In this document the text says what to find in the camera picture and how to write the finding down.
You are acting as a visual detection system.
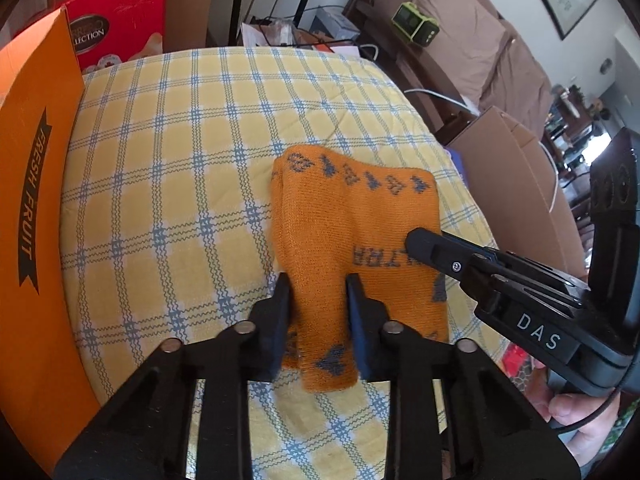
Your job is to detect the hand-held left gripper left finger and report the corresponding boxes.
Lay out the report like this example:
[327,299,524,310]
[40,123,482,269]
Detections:
[53,272,293,480]

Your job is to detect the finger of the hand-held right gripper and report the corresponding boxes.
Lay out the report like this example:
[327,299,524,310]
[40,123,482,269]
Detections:
[405,227,591,294]
[459,273,587,312]

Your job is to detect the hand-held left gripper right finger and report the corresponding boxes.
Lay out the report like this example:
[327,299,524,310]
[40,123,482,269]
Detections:
[346,273,582,480]

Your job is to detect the orange patterned towel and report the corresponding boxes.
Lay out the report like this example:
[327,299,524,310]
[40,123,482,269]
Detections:
[270,144,449,394]

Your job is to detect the orange cardboard box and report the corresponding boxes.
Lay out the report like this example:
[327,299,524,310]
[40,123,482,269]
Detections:
[0,6,103,476]

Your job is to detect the person's right hand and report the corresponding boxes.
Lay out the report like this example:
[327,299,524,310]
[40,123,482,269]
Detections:
[547,392,623,467]

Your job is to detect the brown cardboard box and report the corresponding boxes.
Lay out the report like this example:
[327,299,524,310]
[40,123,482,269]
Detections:
[445,106,588,281]

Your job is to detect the brown sofa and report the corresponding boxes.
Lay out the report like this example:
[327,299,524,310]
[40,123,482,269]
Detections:
[345,0,601,151]

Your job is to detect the yellow checked tablecloth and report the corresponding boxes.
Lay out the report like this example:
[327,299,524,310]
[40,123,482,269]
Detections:
[60,46,511,480]

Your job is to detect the large brown sofa cushion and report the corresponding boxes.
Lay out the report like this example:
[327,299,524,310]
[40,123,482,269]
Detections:
[417,0,516,106]

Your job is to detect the green portable device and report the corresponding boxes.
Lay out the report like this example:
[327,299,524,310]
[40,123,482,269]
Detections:
[391,2,441,45]

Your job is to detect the grey box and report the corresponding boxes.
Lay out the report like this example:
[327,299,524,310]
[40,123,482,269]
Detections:
[310,7,361,46]

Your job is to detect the clear plastic bag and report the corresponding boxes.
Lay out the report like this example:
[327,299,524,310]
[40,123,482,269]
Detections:
[241,16,301,48]

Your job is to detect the brown carton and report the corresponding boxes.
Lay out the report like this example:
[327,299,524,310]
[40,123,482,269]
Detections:
[162,0,218,55]

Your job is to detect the red gift box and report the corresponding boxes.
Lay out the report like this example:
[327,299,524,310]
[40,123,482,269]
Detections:
[60,0,169,73]

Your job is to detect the white cable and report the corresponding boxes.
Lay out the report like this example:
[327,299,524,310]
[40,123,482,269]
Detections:
[537,142,560,213]
[402,87,481,116]

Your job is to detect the black cable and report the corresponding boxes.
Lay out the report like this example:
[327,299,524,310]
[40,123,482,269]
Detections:
[547,390,626,432]

